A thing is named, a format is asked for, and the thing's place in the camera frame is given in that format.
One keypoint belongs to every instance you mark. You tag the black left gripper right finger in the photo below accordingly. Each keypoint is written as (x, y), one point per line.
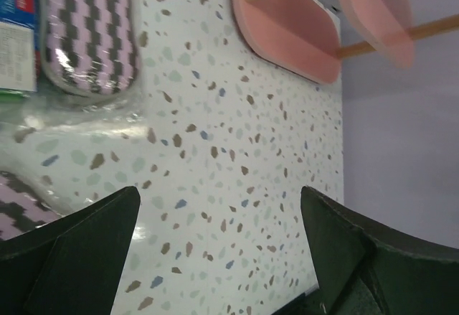
(365, 267)

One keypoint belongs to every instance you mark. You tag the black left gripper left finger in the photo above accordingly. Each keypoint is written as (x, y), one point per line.
(72, 265)

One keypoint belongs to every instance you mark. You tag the purple striped sponge pack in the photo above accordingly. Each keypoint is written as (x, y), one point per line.
(88, 46)
(22, 209)

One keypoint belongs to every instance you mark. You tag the pink three-tier shelf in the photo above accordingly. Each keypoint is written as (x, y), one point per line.
(300, 35)

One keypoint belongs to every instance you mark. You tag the blue green sponge pack right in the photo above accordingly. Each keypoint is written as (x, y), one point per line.
(20, 62)

